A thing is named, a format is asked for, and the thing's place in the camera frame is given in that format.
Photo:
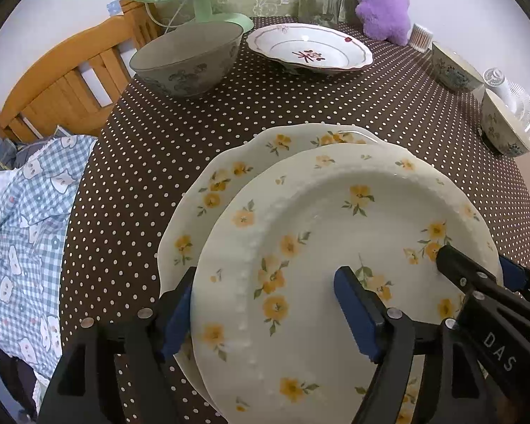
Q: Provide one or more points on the scalloped yellow flower plate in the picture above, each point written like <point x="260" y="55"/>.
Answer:
<point x="229" y="172"/>

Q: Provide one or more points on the wooden headboard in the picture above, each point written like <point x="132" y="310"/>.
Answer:
<point x="62" y="84"/>

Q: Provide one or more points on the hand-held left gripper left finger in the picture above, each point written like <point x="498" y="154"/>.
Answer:
<point x="179" y="318"/>

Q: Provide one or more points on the cotton swab container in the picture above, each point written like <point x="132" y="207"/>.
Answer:
<point x="420" y="37"/>

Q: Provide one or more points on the small blue floral bowl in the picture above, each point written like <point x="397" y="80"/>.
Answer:
<point x="501" y="123"/>

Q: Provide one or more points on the small white fan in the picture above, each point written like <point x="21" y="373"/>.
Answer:
<point x="519" y="106"/>

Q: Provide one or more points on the white red flower deep plate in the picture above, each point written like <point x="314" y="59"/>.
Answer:
<point x="300" y="44"/>

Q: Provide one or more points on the floral rectangular dish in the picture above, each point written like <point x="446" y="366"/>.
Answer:
<point x="452" y="68"/>

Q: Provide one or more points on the round yellow flower plate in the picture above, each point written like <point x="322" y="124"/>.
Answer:
<point x="318" y="238"/>

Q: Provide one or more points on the blue checked bear blanket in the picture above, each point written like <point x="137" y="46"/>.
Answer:
<point x="31" y="238"/>

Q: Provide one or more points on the purple plush toy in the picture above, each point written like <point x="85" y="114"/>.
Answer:
<point x="380" y="4"/>

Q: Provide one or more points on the grey bedding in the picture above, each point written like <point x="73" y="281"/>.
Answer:
<point x="9" y="152"/>

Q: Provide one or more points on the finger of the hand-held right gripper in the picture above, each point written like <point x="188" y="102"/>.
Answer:
<point x="512" y="274"/>
<point x="459" y="267"/>

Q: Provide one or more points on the brown polka dot tablecloth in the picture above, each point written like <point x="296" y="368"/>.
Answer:
<point x="150" y="150"/>

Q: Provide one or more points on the blue patterned paper piece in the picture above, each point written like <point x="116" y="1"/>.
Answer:
<point x="115" y="7"/>

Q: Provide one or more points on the large grey floral bowl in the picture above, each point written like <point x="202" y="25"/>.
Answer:
<point x="190" y="53"/>

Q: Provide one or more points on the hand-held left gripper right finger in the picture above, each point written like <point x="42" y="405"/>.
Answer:
<point x="357" y="313"/>

